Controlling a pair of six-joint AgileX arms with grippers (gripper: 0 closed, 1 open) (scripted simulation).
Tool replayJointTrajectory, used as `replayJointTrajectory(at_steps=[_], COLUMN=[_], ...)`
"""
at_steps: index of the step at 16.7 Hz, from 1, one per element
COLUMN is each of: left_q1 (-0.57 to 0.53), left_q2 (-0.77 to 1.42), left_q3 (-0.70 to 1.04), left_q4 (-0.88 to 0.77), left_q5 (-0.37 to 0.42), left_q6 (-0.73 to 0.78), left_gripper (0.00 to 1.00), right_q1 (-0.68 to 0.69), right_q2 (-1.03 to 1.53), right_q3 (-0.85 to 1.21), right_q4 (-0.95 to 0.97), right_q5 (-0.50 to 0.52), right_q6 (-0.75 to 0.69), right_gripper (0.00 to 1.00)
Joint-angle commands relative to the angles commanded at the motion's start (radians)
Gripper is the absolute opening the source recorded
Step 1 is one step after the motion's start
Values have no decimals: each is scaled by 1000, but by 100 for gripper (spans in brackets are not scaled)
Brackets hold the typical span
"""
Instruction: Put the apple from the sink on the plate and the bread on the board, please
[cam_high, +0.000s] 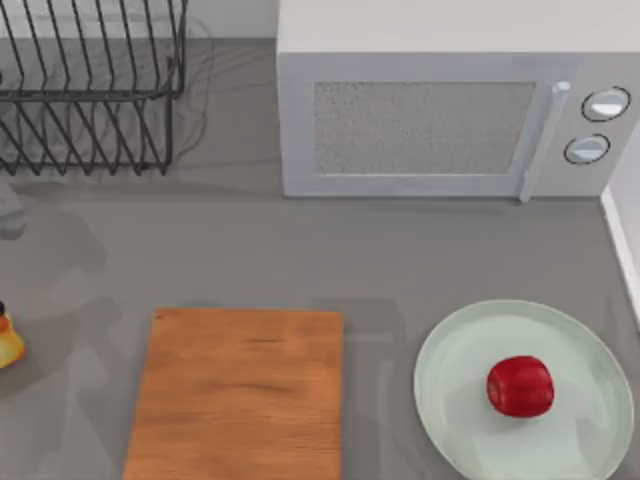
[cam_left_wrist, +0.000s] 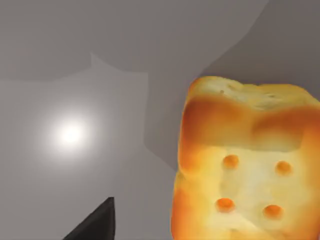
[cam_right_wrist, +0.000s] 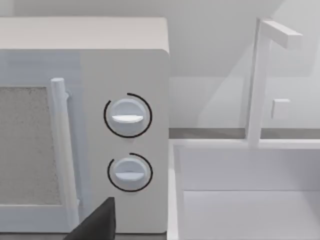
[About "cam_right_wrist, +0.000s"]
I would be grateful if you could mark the tall white tap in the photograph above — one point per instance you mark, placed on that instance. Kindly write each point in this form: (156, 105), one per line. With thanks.
(260, 82)

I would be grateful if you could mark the white sink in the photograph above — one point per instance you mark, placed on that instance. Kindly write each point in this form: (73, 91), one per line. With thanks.
(245, 190)

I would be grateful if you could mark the pale blue microwave knob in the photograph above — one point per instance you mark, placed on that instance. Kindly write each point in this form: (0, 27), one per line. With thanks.
(127, 116)
(130, 172)

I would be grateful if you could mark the microwave door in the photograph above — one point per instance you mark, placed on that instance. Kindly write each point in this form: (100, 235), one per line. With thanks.
(30, 140)

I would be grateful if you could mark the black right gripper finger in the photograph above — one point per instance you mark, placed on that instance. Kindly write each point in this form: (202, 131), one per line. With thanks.
(100, 222)

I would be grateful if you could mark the pale microwave oven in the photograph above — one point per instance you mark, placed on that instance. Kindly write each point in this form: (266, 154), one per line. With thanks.
(140, 75)

